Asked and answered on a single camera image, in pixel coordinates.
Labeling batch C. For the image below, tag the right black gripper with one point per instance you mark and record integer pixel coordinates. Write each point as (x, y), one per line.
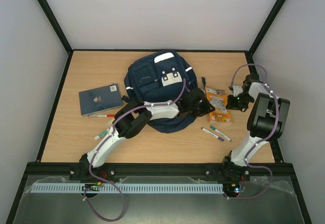
(238, 103)

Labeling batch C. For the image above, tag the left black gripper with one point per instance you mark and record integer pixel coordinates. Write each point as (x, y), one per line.
(207, 109)

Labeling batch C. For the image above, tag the orange illustrated paperback book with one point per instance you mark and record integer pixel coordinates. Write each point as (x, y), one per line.
(218, 99)

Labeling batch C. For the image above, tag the navy blue student backpack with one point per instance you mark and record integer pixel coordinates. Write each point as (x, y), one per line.
(159, 77)

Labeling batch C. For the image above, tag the dark blue hardcover book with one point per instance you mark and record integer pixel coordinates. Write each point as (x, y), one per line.
(100, 99)

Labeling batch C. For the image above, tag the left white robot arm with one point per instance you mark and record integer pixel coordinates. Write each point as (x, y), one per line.
(166, 117)

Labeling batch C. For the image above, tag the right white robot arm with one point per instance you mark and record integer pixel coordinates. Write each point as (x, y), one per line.
(266, 122)

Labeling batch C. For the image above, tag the green marker pen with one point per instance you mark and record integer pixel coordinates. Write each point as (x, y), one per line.
(222, 134)

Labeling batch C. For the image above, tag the purple marker pen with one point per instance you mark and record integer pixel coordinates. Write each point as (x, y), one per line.
(212, 134)

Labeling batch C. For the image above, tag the red pen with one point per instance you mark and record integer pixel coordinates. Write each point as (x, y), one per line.
(95, 116)

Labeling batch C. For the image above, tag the green white glue stick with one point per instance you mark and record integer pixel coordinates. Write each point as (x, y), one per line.
(102, 134)

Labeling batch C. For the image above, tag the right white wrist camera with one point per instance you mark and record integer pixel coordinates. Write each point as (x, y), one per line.
(236, 90)

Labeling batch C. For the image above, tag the light blue slotted cable duct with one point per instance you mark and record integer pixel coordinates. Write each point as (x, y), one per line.
(128, 188)

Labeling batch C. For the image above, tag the black aluminium frame rail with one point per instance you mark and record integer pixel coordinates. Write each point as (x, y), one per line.
(127, 169)

